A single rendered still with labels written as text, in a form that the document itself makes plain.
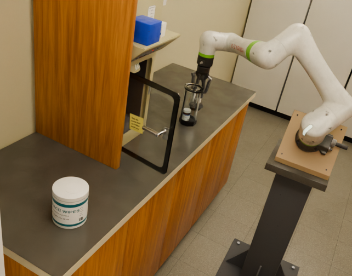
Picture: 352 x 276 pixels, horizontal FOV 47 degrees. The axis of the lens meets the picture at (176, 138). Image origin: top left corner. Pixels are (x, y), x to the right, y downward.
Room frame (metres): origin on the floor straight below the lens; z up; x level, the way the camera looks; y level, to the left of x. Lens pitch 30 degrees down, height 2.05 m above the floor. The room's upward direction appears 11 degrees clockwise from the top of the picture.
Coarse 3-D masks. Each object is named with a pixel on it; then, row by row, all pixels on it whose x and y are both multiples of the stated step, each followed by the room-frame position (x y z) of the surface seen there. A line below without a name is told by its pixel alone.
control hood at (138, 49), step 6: (168, 30) 1.89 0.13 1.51; (168, 36) 1.79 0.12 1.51; (174, 36) 1.81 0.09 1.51; (156, 42) 1.68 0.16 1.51; (162, 42) 1.71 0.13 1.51; (168, 42) 1.81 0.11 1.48; (138, 48) 1.58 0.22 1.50; (144, 48) 1.58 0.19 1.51; (150, 48) 1.62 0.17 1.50; (132, 54) 1.59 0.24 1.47; (138, 54) 1.58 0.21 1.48; (132, 60) 1.63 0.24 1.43
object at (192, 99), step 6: (186, 84) 2.11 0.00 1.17; (192, 84) 2.13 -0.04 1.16; (198, 84) 2.14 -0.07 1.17; (186, 90) 2.05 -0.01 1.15; (192, 90) 2.04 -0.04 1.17; (198, 90) 2.05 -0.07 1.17; (186, 96) 2.06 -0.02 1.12; (192, 96) 2.05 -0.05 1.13; (198, 96) 2.06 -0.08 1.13; (186, 102) 2.05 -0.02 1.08; (192, 102) 2.05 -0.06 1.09; (198, 102) 2.07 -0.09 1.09; (186, 108) 2.05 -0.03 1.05; (192, 108) 2.05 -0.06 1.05; (186, 114) 2.05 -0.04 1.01; (192, 114) 2.05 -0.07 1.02; (186, 120) 2.05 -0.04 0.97; (192, 120) 2.05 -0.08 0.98
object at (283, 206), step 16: (272, 192) 1.84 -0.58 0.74; (288, 192) 1.81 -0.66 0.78; (304, 192) 1.79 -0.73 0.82; (272, 208) 1.83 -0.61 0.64; (288, 208) 1.80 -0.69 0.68; (272, 224) 1.82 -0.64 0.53; (288, 224) 1.79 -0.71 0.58; (240, 240) 2.20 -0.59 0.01; (256, 240) 1.84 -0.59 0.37; (272, 240) 1.81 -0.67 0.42; (288, 240) 1.78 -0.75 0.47; (240, 256) 1.95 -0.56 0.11; (256, 256) 1.83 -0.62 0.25; (272, 256) 1.80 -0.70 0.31; (224, 272) 1.87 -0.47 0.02; (240, 272) 1.90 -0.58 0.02; (256, 272) 1.81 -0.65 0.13; (272, 272) 1.78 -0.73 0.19; (288, 272) 1.98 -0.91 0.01
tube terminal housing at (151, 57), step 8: (144, 0) 1.75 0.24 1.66; (152, 0) 1.82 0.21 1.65; (160, 0) 1.88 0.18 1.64; (144, 8) 1.76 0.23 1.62; (160, 8) 1.89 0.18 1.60; (160, 16) 1.90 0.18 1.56; (144, 56) 1.81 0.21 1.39; (152, 56) 1.88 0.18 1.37; (152, 64) 1.89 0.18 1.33; (152, 72) 1.90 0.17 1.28
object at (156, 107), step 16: (144, 80) 1.55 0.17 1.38; (128, 96) 1.59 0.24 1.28; (144, 96) 1.55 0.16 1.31; (160, 96) 1.51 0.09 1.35; (176, 96) 1.47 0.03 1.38; (128, 112) 1.58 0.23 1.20; (144, 112) 1.54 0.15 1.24; (160, 112) 1.50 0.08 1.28; (176, 112) 1.46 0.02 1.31; (128, 128) 1.58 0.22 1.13; (160, 128) 1.49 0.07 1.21; (128, 144) 1.57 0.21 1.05; (144, 144) 1.53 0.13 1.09; (160, 144) 1.49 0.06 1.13; (144, 160) 1.52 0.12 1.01; (160, 160) 1.48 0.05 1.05
